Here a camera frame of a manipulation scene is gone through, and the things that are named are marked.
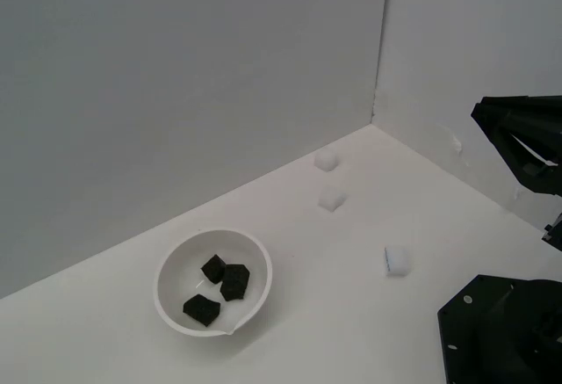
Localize large black foam cube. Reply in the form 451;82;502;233
218;262;251;303

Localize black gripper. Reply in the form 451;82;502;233
470;93;562;253

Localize white ceramic bowl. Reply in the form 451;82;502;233
152;227;274;337

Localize white foam cube blue print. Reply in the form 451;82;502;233
384;244;414;279

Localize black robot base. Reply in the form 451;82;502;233
437;273;562;384

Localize small black foam cube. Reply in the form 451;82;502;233
200;253;228;286

